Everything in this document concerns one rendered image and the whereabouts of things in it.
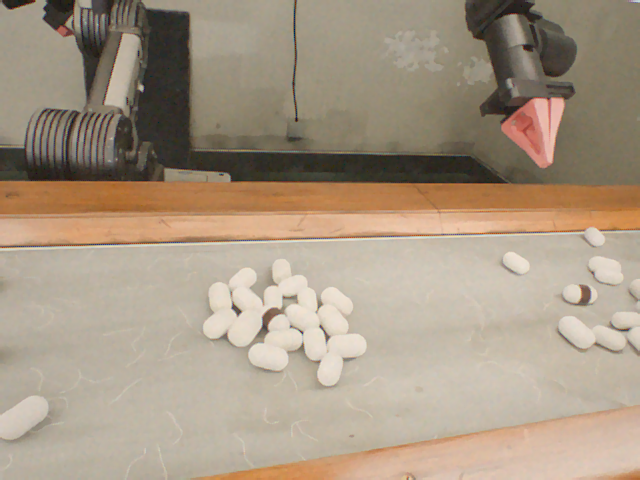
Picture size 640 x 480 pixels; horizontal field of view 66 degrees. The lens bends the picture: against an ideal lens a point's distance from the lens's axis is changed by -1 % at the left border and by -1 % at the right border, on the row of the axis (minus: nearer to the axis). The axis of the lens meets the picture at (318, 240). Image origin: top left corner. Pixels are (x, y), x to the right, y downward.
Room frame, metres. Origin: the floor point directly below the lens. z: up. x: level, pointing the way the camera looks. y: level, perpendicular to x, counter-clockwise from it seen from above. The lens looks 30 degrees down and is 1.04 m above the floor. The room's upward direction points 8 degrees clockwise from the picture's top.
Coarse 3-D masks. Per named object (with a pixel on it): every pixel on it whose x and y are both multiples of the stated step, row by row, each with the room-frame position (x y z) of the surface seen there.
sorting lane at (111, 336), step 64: (0, 256) 0.39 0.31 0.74; (64, 256) 0.40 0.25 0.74; (128, 256) 0.42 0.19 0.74; (192, 256) 0.44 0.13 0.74; (256, 256) 0.46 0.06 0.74; (320, 256) 0.48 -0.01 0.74; (384, 256) 0.50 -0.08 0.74; (448, 256) 0.52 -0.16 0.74; (576, 256) 0.57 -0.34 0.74; (0, 320) 0.30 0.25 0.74; (64, 320) 0.31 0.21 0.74; (128, 320) 0.33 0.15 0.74; (192, 320) 0.34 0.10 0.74; (384, 320) 0.38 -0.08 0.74; (448, 320) 0.39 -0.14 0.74; (512, 320) 0.41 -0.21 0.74; (0, 384) 0.24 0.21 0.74; (64, 384) 0.25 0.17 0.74; (128, 384) 0.26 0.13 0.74; (192, 384) 0.27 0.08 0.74; (256, 384) 0.27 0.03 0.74; (320, 384) 0.28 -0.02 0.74; (384, 384) 0.29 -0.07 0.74; (448, 384) 0.31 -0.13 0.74; (512, 384) 0.32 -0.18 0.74; (576, 384) 0.33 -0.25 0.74; (0, 448) 0.19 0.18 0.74; (64, 448) 0.20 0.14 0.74; (128, 448) 0.20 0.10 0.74; (192, 448) 0.21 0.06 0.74; (256, 448) 0.22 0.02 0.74; (320, 448) 0.23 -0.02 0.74
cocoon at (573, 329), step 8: (560, 320) 0.40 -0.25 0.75; (568, 320) 0.40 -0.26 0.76; (576, 320) 0.40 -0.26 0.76; (560, 328) 0.40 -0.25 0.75; (568, 328) 0.39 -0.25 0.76; (576, 328) 0.39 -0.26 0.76; (584, 328) 0.38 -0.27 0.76; (568, 336) 0.39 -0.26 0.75; (576, 336) 0.38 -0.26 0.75; (584, 336) 0.38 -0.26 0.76; (592, 336) 0.38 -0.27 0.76; (576, 344) 0.38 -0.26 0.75; (584, 344) 0.37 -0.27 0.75; (592, 344) 0.38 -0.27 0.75
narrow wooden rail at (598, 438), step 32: (576, 416) 0.27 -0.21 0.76; (608, 416) 0.27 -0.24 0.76; (384, 448) 0.21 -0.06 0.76; (416, 448) 0.22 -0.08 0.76; (448, 448) 0.22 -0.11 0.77; (480, 448) 0.22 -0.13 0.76; (512, 448) 0.23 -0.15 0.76; (544, 448) 0.23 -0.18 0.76; (576, 448) 0.24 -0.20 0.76; (608, 448) 0.24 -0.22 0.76
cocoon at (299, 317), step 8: (296, 304) 0.36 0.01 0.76; (288, 312) 0.35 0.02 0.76; (296, 312) 0.35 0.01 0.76; (304, 312) 0.35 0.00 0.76; (312, 312) 0.35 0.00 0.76; (296, 320) 0.34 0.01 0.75; (304, 320) 0.34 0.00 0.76; (312, 320) 0.34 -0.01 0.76; (296, 328) 0.34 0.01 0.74; (304, 328) 0.34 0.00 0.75
